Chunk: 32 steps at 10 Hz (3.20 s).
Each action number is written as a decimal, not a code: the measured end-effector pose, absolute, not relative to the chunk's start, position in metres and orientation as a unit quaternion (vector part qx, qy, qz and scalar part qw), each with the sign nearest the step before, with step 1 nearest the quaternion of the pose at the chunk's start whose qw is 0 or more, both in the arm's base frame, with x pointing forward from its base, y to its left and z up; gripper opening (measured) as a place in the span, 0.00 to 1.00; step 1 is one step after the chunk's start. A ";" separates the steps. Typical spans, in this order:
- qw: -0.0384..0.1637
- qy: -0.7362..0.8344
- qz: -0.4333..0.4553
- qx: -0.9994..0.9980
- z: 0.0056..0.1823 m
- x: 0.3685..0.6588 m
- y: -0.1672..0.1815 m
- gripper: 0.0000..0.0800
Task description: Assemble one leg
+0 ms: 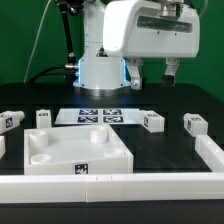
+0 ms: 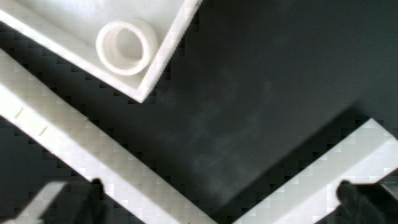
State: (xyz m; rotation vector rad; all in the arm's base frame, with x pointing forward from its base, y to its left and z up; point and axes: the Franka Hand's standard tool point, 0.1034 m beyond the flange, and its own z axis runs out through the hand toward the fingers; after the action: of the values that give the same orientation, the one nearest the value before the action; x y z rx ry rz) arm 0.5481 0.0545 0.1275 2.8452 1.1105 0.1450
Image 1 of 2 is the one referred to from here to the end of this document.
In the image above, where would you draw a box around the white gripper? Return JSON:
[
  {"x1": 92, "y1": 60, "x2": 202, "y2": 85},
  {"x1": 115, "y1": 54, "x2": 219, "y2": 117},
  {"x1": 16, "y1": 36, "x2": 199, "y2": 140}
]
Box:
[{"x1": 103, "y1": 0, "x2": 200, "y2": 90}]

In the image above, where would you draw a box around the white square tabletop part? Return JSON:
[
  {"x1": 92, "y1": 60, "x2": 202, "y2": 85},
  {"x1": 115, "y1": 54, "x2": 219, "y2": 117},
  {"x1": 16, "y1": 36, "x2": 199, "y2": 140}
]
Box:
[{"x1": 24, "y1": 125, "x2": 134, "y2": 175}]

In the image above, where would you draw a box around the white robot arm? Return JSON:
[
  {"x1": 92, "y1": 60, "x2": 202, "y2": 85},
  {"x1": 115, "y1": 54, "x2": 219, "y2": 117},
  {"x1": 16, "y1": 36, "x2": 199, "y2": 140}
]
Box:
[{"x1": 74, "y1": 0, "x2": 200, "y2": 96}]

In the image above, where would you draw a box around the white sheet with tags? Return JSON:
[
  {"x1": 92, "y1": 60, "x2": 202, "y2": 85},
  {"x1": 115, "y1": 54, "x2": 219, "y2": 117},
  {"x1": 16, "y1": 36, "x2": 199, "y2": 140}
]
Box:
[{"x1": 55, "y1": 108, "x2": 141, "y2": 125}]

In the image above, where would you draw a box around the white front fence bar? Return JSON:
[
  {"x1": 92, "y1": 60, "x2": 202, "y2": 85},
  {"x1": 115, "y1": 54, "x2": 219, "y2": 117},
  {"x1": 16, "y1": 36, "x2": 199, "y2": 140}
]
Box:
[{"x1": 0, "y1": 173, "x2": 224, "y2": 203}]

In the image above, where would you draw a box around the black cable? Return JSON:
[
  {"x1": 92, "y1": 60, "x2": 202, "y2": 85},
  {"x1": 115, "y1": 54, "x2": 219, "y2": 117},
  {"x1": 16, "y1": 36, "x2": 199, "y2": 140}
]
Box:
[{"x1": 27, "y1": 65, "x2": 75, "y2": 84}]

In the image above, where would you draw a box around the grey cable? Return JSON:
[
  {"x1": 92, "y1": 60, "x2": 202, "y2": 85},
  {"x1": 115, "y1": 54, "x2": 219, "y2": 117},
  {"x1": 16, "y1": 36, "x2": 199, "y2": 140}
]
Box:
[{"x1": 23, "y1": 0, "x2": 54, "y2": 84}]

